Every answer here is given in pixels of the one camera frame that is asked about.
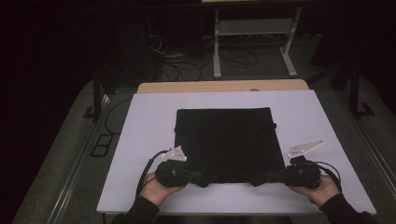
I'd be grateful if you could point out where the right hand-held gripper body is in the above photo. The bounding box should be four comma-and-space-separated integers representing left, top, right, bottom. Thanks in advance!
279, 139, 327, 189

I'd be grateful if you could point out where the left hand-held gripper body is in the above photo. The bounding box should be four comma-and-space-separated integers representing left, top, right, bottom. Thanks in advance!
154, 146, 196, 189

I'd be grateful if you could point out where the black tank top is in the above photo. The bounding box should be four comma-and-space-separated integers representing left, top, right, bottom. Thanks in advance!
173, 106, 287, 189

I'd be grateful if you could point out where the person's left hand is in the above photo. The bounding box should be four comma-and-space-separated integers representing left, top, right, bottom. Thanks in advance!
139, 172, 185, 207

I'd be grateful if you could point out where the person's right hand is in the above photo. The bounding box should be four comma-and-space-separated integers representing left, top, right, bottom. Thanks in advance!
289, 174, 342, 208

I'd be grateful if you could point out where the white table cover sheet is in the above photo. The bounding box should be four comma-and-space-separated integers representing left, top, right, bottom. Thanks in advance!
96, 90, 377, 217

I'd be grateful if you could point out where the wooden table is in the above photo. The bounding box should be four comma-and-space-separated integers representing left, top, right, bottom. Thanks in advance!
136, 78, 310, 94

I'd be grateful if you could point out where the black metal stand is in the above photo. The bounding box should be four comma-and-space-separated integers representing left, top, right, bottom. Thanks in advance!
306, 60, 376, 119
83, 73, 118, 122

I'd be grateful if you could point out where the dark cabinet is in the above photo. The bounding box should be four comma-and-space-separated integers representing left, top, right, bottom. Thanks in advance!
102, 12, 164, 83

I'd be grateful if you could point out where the left hand-held gripper cable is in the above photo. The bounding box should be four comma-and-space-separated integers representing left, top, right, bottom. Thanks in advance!
135, 149, 171, 198

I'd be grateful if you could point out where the hand-held gripper cable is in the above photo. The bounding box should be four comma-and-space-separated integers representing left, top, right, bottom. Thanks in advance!
135, 149, 171, 198
312, 161, 343, 192

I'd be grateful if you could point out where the right hand-held gripper cable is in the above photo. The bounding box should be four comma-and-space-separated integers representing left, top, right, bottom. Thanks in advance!
312, 161, 343, 192

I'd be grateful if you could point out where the metal floor rail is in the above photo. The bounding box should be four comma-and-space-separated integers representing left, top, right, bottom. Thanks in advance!
46, 92, 113, 224
338, 92, 396, 201

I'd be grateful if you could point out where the long black floor cable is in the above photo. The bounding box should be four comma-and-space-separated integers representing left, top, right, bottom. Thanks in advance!
104, 96, 134, 136

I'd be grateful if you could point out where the black floor cable bundle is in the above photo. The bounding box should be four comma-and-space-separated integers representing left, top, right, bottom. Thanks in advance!
162, 54, 216, 82
219, 46, 260, 69

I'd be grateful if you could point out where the thin white cable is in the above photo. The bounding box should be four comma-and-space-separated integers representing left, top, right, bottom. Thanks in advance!
148, 34, 166, 56

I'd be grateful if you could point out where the white metal desk frame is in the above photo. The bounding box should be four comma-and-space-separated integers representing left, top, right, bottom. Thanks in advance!
201, 0, 304, 79

